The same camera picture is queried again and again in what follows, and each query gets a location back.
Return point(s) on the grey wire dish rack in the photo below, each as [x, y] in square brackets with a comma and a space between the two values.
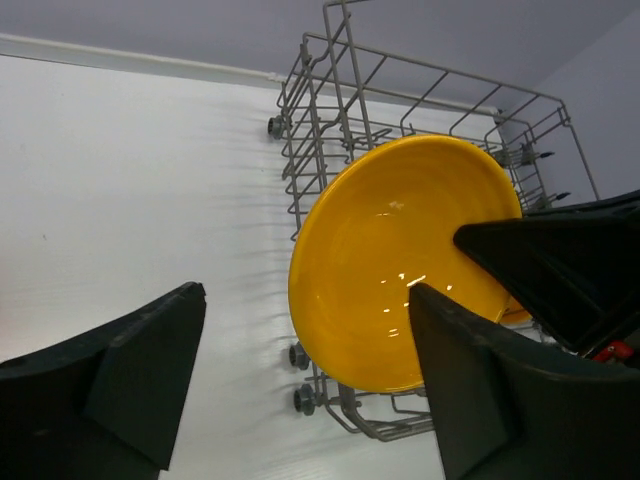
[340, 101]

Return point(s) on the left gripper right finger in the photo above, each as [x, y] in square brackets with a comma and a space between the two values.
[507, 407]

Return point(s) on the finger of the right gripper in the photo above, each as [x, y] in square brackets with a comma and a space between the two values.
[624, 200]
[577, 275]

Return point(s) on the large yellow bowl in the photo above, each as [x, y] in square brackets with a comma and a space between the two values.
[383, 225]

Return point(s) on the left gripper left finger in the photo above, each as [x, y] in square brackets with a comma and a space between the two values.
[107, 403]

